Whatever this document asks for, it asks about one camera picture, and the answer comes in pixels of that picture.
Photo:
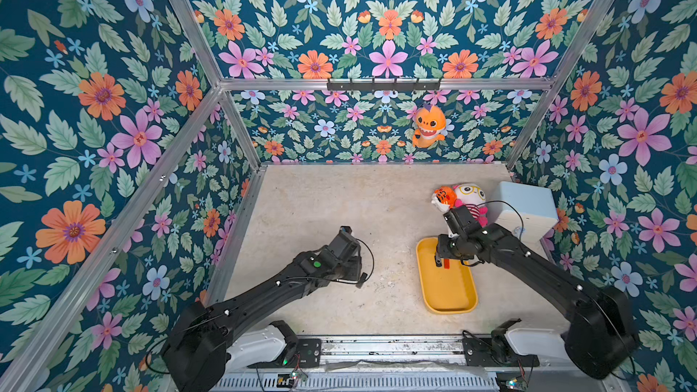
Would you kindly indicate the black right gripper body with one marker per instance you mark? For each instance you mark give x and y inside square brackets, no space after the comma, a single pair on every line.
[457,220]

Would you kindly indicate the aluminium frame bottom rail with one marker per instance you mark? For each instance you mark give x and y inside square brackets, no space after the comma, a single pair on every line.
[222,275]

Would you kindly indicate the aluminium frame post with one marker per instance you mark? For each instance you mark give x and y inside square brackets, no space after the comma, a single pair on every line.
[192,30]

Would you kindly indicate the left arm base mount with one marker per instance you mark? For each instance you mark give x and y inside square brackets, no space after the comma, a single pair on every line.
[306,353]

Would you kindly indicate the orange tiger plush toy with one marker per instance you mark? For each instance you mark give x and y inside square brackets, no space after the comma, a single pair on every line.
[444,199]

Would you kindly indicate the yellow plastic storage tray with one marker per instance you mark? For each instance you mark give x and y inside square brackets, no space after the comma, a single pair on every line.
[445,292]

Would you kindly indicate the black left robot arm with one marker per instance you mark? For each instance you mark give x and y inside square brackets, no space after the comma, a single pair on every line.
[195,351]

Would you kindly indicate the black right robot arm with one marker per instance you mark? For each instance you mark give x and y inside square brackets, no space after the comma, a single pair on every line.
[602,332]

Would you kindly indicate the black hook rail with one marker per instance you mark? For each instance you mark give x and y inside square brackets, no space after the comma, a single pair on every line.
[390,85]

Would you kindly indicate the pink white doll plush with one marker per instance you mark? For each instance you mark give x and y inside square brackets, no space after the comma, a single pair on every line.
[472,197]

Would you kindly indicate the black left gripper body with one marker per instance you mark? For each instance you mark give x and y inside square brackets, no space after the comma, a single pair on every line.
[348,269]

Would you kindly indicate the orange dinosaur plush toy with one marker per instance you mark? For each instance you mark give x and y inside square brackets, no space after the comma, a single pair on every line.
[430,123]

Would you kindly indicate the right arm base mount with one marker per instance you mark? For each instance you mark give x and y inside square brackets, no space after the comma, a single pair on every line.
[494,350]

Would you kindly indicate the light blue white box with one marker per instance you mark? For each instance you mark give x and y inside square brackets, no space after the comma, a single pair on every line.
[528,211]

